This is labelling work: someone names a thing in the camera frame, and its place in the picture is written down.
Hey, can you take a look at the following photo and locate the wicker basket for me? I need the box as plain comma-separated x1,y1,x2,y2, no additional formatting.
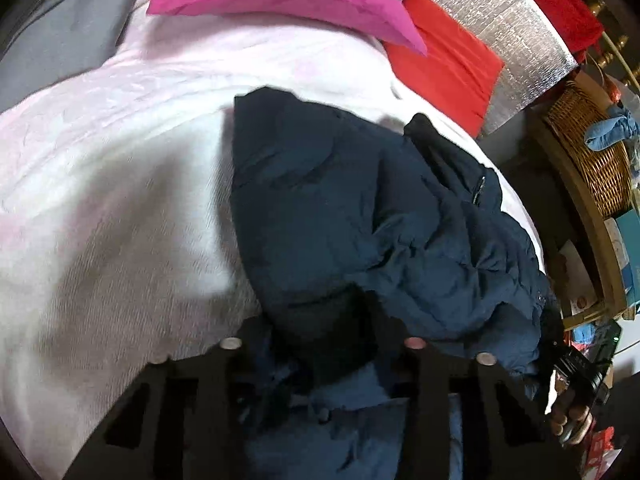
542,80,633,218

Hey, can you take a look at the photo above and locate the white pink blanket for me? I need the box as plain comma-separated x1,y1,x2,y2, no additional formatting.
0,7,546,480

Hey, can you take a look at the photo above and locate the silver foil insulation board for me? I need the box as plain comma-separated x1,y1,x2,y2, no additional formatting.
360,0,581,136

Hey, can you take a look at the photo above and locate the navy zip jacket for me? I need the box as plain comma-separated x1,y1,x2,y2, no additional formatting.
232,86,566,480

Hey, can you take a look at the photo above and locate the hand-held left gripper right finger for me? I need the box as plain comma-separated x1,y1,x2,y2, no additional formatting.
395,335,581,480

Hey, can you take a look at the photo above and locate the grey garment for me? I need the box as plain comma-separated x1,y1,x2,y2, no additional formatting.
0,0,166,113

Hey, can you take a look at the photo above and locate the blue cardboard box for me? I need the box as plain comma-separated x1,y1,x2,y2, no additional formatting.
615,207,640,311

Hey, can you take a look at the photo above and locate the red pillow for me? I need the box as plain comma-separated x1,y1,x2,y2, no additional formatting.
382,0,505,138

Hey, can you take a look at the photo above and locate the person's right hand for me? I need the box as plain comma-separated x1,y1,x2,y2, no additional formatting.
549,399,597,447

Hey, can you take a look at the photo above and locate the wooden stair railing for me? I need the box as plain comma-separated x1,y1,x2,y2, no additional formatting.
565,0,640,86

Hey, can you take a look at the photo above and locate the blue cloth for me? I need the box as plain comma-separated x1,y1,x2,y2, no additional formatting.
584,102,640,152

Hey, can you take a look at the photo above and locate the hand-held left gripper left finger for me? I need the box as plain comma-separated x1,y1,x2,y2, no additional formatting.
65,337,251,480

